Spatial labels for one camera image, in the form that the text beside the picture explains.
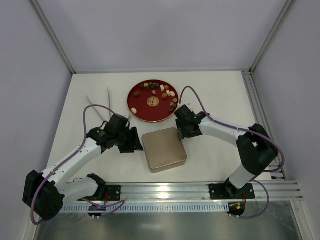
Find metal tongs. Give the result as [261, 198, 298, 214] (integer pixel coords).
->
[86, 86, 112, 121]

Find red round tray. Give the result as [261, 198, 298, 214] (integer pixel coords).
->
[127, 79, 180, 123]

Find white oval chocolate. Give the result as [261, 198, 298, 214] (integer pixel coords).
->
[131, 108, 138, 114]

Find aluminium rail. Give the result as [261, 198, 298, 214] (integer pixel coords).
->
[98, 180, 303, 202]

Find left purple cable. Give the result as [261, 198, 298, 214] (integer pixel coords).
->
[31, 104, 126, 226]

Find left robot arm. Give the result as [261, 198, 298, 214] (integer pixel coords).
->
[22, 114, 143, 221]

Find gold square tin box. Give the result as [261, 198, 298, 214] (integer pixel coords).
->
[147, 157, 187, 174]

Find gold tin lid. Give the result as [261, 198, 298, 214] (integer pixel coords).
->
[142, 127, 188, 164]

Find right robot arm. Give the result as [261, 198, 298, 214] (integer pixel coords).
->
[174, 105, 279, 199]

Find perforated cable duct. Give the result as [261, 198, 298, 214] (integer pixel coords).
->
[60, 201, 229, 214]

